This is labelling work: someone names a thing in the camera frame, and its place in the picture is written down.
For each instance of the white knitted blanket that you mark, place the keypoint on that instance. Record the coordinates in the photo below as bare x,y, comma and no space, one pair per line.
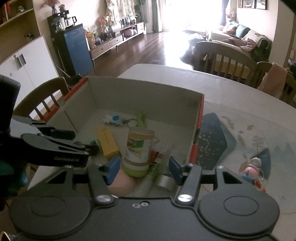
254,37

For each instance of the blue whale toy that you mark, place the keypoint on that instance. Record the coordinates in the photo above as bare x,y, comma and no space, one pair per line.
247,179

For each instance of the small red toy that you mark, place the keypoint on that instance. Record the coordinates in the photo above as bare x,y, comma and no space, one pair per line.
259,186

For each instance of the pink cloth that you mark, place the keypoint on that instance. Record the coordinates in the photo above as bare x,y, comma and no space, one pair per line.
275,78

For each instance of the grey bean bag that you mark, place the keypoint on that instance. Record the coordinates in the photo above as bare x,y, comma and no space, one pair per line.
195,38

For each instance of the wooden bookshelf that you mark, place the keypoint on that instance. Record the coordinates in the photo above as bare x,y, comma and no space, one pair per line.
32,20

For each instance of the beige sofa teal cushions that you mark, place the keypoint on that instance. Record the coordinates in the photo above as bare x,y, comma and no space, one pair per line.
242,31

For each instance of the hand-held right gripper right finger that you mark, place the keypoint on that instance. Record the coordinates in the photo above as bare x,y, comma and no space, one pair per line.
175,170

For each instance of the wooden TV cabinet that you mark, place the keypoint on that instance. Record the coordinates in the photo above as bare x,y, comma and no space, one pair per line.
115,41

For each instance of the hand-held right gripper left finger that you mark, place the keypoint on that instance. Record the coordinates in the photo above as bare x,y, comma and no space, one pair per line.
114,168

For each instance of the black framed picture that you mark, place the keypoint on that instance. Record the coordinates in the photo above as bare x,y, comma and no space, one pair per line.
261,4
245,3

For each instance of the tall potted plant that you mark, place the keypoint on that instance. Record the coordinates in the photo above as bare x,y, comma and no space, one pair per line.
140,7

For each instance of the white cabinet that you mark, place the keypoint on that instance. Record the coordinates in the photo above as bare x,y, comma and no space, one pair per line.
34,60

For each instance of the pink pig figurine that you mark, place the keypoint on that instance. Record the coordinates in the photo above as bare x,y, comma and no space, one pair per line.
251,171

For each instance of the wooden chair slatted back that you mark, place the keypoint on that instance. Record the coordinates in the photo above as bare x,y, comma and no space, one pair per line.
222,48

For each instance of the white bottle green lid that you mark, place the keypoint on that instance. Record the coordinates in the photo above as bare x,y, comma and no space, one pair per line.
136,148

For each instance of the small yellow carton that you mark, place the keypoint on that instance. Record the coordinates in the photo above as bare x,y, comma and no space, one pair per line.
108,143

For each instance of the orange cardboard box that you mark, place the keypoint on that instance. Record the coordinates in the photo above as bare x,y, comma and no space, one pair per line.
148,97

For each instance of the grey curtain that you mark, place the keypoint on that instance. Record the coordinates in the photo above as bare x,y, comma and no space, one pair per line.
156,14
225,11

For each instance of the clear printed table mat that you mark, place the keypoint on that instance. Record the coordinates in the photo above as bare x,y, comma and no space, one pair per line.
217,139

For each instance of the floral cloth cover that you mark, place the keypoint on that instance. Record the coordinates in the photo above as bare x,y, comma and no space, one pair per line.
120,11

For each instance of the silver cylinder jar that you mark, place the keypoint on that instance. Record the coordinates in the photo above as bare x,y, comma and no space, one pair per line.
164,183

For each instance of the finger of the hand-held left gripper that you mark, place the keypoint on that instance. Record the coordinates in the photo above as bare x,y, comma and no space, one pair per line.
62,134
57,144

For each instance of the pink binder clip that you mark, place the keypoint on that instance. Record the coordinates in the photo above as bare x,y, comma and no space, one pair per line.
155,155

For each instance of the white green marker pen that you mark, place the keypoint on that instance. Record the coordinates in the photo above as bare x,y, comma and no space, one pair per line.
150,172

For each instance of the pink plastic bowl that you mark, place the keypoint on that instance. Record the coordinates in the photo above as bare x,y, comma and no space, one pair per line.
122,183

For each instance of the light green tube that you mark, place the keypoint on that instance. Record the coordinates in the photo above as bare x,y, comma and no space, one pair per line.
140,119

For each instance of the teal pencil sharpener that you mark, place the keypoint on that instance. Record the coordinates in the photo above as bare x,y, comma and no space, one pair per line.
94,142

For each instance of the wooden chair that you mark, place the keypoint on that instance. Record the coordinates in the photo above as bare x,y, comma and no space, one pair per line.
262,66
41,90

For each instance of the person's left hand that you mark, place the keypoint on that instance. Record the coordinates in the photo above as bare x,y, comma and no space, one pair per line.
11,178

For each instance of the black blue water dispenser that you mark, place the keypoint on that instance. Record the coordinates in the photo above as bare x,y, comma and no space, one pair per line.
76,46

